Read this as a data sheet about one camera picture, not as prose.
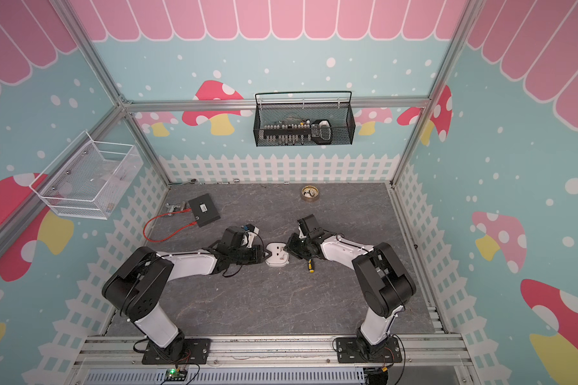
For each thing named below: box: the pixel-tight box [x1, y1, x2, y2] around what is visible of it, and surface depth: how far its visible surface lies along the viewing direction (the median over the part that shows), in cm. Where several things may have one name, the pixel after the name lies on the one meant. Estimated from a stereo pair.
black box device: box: [187, 193, 221, 228], surface depth 111 cm
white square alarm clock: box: [264, 242, 289, 268], surface depth 94 cm
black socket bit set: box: [262, 121, 312, 146], surface depth 92 cm
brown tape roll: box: [301, 185, 320, 203], surface depth 118 cm
